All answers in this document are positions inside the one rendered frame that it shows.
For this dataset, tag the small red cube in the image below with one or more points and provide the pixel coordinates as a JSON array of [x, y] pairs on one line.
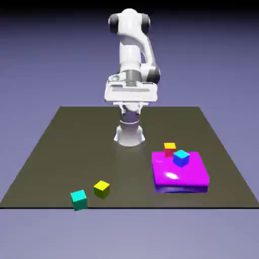
[[169, 149]]

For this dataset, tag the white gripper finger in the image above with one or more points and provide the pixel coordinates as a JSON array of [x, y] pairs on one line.
[[122, 109], [140, 109]]

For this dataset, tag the small blue cube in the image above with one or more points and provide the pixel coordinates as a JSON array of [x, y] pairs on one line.
[[181, 158]]

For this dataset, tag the small teal cube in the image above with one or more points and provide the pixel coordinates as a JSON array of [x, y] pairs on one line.
[[79, 200]]

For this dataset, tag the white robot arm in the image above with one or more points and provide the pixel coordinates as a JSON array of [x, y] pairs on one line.
[[129, 40]]

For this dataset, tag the small yellow cube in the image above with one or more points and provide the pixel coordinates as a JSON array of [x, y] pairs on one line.
[[101, 189]]

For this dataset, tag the large magenta box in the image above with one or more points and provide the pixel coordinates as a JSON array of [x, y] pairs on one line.
[[179, 172]]

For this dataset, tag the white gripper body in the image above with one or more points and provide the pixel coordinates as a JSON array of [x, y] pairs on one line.
[[131, 92]]

